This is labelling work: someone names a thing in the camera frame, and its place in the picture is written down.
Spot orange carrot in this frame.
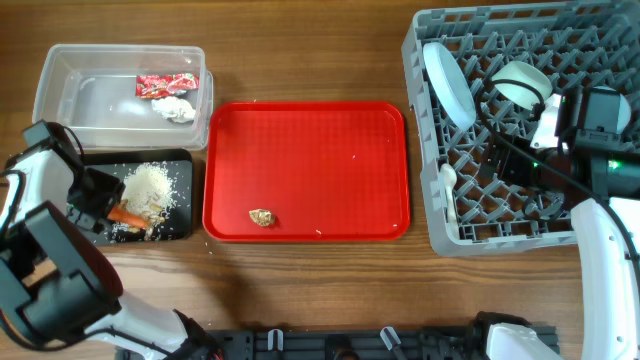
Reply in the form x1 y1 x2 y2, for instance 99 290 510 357
107 206 149 229

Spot white plastic spoon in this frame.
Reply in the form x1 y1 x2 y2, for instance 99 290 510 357
440 163 460 240

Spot green bowl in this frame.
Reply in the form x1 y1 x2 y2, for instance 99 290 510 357
491 61 552 110

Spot light blue plate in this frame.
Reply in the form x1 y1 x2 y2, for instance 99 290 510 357
423 43 476 131

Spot red snack wrapper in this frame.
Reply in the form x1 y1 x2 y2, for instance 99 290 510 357
135 73 200 99

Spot white tissue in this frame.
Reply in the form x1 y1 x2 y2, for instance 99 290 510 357
151 96 196 123

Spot light blue bowl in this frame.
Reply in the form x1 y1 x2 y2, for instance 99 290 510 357
596 86 631 134

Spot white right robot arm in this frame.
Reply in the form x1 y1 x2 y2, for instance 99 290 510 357
480 87 639 359

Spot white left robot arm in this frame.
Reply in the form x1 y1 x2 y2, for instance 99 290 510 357
1 148 223 359

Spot black waste tray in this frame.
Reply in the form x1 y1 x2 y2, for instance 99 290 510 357
83 149 194 246

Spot clear plastic waste bin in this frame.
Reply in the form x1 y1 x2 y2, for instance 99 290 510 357
32 44 214 150

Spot grey dishwasher rack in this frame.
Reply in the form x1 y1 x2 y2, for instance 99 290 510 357
401 1 639 257

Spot rice and food scraps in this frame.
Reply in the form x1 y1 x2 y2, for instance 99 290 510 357
113 163 177 240

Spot brown food scrap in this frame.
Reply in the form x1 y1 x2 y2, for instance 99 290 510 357
249 209 276 227

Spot red serving tray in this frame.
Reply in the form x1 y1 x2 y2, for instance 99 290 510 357
202 102 410 243

